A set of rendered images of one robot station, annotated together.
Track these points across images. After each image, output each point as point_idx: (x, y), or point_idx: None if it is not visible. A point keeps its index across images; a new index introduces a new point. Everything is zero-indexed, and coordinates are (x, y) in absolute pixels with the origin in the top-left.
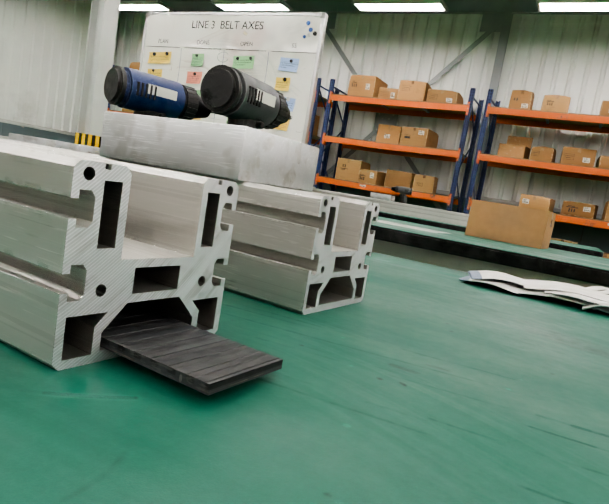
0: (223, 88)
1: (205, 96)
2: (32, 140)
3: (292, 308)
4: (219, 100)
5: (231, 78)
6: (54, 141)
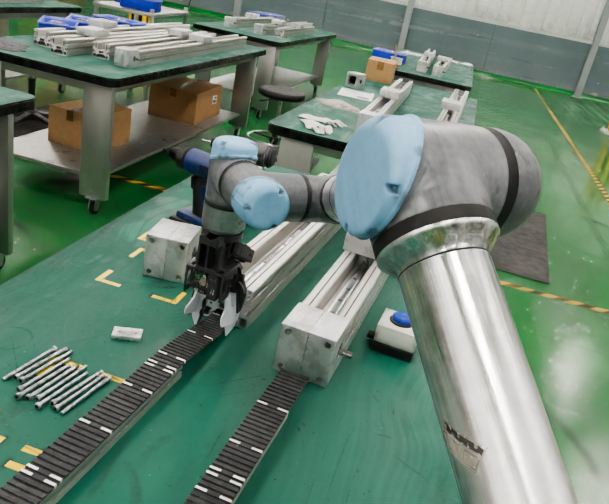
0: (274, 157)
1: (271, 163)
2: (195, 236)
3: None
4: (273, 162)
5: (276, 151)
6: (201, 227)
